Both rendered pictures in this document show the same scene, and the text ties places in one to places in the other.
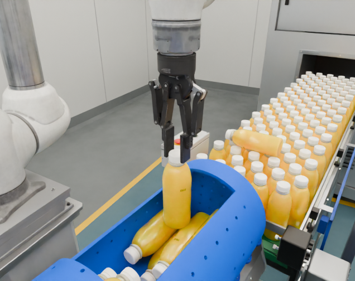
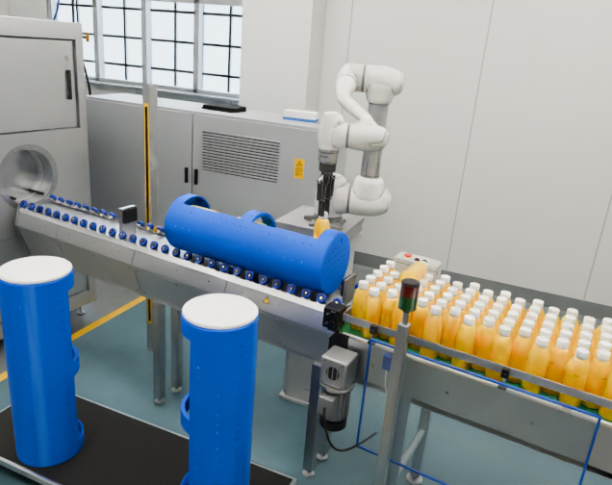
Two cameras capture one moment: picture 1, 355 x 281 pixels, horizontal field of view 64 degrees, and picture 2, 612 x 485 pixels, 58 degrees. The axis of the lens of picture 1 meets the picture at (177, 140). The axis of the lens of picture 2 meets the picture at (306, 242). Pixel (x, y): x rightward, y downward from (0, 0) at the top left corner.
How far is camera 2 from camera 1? 2.37 m
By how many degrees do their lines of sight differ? 75
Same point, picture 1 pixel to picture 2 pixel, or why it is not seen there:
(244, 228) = (301, 250)
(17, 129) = (340, 190)
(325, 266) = (339, 352)
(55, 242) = not seen: hidden behind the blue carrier
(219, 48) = not seen: outside the picture
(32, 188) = (333, 225)
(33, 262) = not seen: hidden behind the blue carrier
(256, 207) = (317, 253)
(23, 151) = (336, 202)
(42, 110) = (360, 190)
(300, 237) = (334, 306)
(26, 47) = (368, 154)
